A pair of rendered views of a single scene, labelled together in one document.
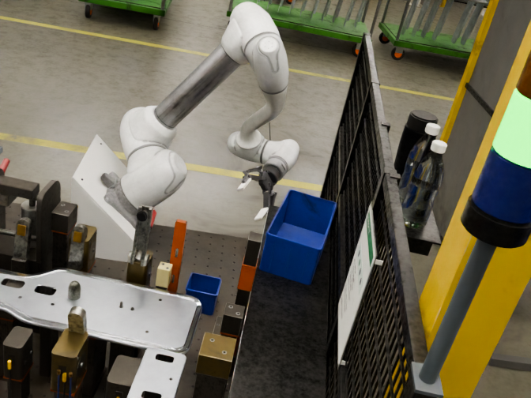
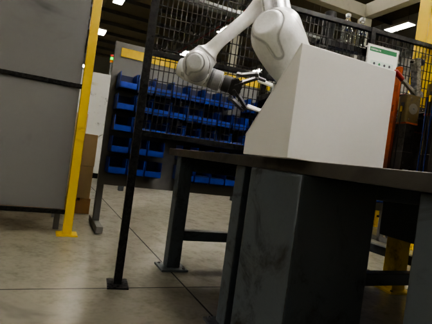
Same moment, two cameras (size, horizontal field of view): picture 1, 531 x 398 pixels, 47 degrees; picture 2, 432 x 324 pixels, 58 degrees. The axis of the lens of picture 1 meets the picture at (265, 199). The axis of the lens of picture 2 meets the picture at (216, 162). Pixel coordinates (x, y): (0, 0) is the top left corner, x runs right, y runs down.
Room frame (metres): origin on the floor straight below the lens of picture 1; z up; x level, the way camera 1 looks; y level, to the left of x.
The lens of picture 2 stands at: (2.65, 1.66, 0.67)
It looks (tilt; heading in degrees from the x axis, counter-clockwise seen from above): 0 degrees down; 252
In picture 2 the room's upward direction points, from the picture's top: 8 degrees clockwise
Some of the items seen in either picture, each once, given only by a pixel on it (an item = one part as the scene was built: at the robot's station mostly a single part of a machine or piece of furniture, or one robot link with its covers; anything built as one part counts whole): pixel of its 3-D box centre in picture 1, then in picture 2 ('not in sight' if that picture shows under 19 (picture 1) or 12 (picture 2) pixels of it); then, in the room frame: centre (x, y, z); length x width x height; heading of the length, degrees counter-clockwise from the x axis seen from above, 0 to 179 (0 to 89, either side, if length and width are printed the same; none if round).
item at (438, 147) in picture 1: (425, 183); (360, 35); (1.23, -0.34, 1.53); 0.07 x 0.07 x 0.20
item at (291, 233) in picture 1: (299, 234); not in sight; (1.62, -0.13, 1.09); 0.30 x 0.17 x 0.13; 171
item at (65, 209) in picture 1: (62, 267); not in sight; (1.45, 0.55, 0.91); 0.07 x 0.05 x 0.42; 0
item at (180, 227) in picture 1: (171, 294); (391, 121); (1.38, 0.21, 0.95); 0.03 x 0.01 x 0.50; 90
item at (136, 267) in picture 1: (137, 302); (402, 136); (1.41, 0.31, 0.87); 0.10 x 0.07 x 0.35; 0
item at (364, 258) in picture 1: (358, 284); (379, 73); (1.13, -0.24, 1.30); 0.23 x 0.02 x 0.31; 0
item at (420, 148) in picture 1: (419, 164); (346, 31); (1.33, -0.34, 1.53); 0.07 x 0.07 x 0.20
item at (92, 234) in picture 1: (82, 281); (431, 132); (1.43, 0.48, 0.88); 0.11 x 0.07 x 0.37; 0
